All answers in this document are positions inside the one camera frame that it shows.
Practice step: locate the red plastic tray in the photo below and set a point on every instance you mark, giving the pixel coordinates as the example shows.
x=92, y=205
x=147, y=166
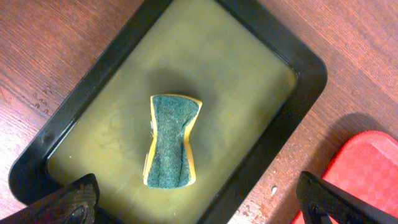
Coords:
x=366, y=167

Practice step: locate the black tray with green liquid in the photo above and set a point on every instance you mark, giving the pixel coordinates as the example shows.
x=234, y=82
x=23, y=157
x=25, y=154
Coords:
x=256, y=82

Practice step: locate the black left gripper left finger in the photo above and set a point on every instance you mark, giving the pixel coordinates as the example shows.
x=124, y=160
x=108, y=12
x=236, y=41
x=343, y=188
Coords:
x=74, y=203

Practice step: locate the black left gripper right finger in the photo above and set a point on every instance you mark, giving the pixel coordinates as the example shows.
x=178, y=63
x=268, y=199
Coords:
x=322, y=202

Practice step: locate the yellow green sponge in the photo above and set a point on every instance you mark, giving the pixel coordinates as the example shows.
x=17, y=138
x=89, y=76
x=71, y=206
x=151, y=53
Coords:
x=169, y=162

